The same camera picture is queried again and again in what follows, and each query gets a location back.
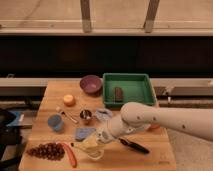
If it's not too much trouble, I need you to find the yellow banana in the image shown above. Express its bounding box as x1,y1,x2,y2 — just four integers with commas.
71,136,103,153

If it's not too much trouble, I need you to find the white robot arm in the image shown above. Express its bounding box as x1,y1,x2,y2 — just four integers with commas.
92,102,213,144

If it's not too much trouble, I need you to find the white paper cup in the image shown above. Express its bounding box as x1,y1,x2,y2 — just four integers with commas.
86,147,104,161

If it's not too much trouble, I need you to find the small metal cup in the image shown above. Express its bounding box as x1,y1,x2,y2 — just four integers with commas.
80,110,92,125

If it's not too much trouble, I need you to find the teal blue cup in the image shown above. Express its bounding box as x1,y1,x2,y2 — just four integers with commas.
47,114,64,132

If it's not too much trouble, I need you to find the crumpled blue white cloth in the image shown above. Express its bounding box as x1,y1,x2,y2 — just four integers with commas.
95,108,113,122

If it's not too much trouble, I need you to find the blue sponge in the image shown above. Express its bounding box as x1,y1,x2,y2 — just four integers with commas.
75,127,96,141

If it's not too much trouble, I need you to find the wooden cutting board table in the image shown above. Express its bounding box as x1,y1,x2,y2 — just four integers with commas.
19,81,176,171

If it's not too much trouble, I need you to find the orange carrot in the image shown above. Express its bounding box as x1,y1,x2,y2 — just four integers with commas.
62,143,77,168

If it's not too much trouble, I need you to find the small metal spoon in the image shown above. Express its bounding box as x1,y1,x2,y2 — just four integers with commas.
56,106,79,124

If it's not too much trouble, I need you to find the dark brown block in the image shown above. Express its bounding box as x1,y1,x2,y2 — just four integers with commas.
114,87,123,102

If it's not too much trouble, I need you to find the yellow orange round fruit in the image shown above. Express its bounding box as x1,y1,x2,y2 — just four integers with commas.
63,94,75,107

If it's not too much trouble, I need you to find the orange bowl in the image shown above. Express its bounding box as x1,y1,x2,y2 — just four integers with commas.
148,124,160,131

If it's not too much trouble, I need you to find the purple bowl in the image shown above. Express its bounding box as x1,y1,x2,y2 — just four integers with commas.
80,75,102,94

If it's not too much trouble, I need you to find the bunch of dark grapes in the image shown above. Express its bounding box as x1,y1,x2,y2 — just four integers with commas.
27,143,65,160

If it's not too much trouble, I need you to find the green plastic tray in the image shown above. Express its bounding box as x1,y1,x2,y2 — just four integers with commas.
103,73,156,108

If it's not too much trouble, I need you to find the black blue bag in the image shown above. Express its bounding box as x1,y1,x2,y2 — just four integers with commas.
0,108,22,171

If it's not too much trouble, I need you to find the black handled knife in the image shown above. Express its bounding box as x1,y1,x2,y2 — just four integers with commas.
119,138,150,154

